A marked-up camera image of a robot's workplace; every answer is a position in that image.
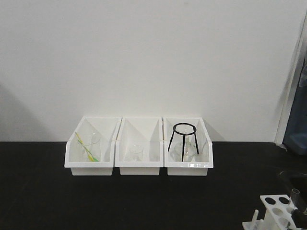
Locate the grey pegboard drying rack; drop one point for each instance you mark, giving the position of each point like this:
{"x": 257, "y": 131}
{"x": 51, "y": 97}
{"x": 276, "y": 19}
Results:
{"x": 295, "y": 137}

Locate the glass beaker in left bin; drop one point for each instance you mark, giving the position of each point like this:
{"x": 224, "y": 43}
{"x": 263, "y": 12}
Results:
{"x": 92, "y": 143}

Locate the glass beaker in bin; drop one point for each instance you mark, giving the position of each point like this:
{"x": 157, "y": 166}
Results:
{"x": 92, "y": 143}
{"x": 136, "y": 153}

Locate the white test tube rack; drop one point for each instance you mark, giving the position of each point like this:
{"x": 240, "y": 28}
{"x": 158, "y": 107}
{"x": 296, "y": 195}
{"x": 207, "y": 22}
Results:
{"x": 278, "y": 215}

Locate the right white storage bin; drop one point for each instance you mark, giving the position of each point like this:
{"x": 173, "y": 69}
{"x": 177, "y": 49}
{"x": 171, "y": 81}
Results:
{"x": 203, "y": 162}

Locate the black wire tripod stand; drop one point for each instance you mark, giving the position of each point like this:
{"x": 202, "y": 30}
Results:
{"x": 188, "y": 133}

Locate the left white storage bin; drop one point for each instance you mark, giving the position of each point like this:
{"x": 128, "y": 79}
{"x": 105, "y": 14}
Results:
{"x": 90, "y": 151}

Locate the glass flask in right bin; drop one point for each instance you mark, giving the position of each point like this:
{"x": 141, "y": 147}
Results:
{"x": 184, "y": 152}

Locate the yellow green stirring stick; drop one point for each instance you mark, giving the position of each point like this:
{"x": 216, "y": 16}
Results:
{"x": 86, "y": 148}

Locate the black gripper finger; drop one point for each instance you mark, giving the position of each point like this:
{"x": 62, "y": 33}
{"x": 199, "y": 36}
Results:
{"x": 299, "y": 217}

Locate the white storage bin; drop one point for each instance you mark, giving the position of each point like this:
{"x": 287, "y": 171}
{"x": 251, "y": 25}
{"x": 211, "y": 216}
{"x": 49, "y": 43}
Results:
{"x": 90, "y": 151}
{"x": 203, "y": 162}
{"x": 145, "y": 131}

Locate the middle white storage bin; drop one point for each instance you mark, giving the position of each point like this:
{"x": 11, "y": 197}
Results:
{"x": 145, "y": 131}

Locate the glass beaker in middle bin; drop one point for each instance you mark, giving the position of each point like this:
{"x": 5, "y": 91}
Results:
{"x": 136, "y": 153}

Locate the clear glass test tube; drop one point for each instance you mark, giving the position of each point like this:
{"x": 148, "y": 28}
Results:
{"x": 295, "y": 193}

